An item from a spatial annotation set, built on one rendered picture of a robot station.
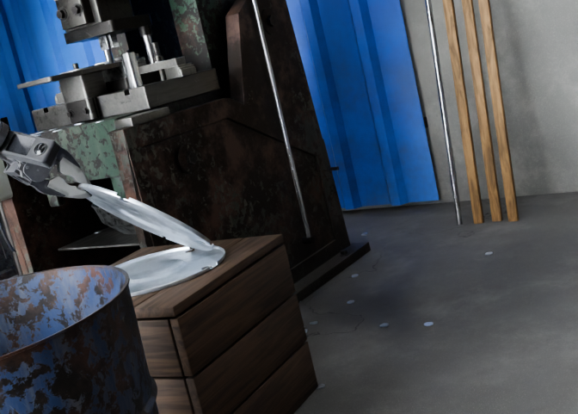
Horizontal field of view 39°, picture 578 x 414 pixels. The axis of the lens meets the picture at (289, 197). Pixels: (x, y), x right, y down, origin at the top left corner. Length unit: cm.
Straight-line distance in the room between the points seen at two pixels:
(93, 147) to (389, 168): 140
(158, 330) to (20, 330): 23
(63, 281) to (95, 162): 89
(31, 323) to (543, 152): 210
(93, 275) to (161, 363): 27
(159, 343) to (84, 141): 85
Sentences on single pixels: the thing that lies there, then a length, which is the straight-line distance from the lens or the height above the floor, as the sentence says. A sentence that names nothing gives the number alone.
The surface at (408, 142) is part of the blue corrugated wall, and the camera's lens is 317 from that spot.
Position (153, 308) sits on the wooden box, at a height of 35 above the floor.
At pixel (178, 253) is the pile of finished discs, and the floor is 35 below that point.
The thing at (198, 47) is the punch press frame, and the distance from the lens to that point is 239.
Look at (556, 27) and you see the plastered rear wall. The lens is 294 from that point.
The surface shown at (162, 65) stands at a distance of 223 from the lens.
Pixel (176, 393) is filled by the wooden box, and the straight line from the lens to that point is 147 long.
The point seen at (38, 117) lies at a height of 68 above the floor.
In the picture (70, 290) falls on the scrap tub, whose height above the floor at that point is 44.
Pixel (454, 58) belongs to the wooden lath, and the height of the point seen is 55.
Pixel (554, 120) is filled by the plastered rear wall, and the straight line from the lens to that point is 299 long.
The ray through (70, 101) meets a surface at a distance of 226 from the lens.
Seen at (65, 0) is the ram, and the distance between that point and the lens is 231.
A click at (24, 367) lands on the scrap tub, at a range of 96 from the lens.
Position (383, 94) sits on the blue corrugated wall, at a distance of 316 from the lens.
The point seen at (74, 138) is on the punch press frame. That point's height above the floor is 62.
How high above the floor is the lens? 74
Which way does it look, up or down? 11 degrees down
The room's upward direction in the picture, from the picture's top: 13 degrees counter-clockwise
